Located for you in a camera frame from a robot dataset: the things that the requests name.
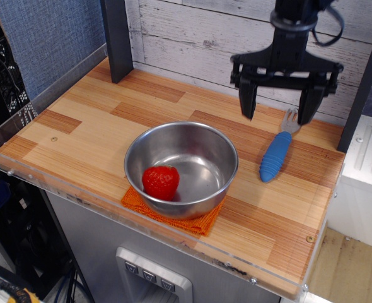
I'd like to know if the white ribbed appliance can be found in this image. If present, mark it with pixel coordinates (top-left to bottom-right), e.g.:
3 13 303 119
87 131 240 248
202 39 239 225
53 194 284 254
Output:
327 116 372 246

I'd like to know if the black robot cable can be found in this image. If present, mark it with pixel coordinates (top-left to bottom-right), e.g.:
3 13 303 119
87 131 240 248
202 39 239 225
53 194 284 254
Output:
310 4 345 47

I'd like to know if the blue handled metal fork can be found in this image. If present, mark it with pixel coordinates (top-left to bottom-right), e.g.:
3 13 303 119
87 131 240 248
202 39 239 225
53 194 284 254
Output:
259 109 301 182

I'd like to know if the dark left shelf post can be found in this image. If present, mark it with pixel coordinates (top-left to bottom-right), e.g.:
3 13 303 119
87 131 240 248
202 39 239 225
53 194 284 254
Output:
100 0 134 83

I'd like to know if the orange cloth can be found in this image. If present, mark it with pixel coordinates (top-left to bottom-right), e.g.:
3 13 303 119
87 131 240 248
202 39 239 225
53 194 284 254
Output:
121 187 226 236

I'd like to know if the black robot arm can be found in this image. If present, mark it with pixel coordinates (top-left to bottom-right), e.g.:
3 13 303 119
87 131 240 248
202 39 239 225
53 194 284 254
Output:
230 1 344 125

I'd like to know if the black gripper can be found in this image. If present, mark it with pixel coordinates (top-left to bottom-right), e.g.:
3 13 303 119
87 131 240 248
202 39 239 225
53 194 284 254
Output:
231 18 343 125

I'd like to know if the silver dispenser button panel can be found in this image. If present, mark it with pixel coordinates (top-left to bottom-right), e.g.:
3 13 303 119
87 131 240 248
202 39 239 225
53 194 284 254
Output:
115 247 194 302

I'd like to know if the black crate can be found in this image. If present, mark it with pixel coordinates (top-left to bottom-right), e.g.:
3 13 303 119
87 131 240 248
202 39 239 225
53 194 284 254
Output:
0 26 29 125

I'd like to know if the dark right shelf post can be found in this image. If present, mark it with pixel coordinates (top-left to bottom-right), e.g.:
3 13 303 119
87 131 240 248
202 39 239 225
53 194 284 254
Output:
336 0 372 153

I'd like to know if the dark shelf post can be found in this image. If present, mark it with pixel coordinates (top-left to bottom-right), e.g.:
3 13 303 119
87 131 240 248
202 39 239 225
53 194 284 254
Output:
100 0 134 83
336 0 372 153

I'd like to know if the stainless steel bowl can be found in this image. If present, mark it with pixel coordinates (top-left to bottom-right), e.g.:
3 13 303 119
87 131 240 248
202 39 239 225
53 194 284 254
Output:
124 121 239 219

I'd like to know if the red toy strawberry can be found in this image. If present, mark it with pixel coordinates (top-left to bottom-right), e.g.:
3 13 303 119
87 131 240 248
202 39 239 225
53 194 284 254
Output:
142 165 180 201

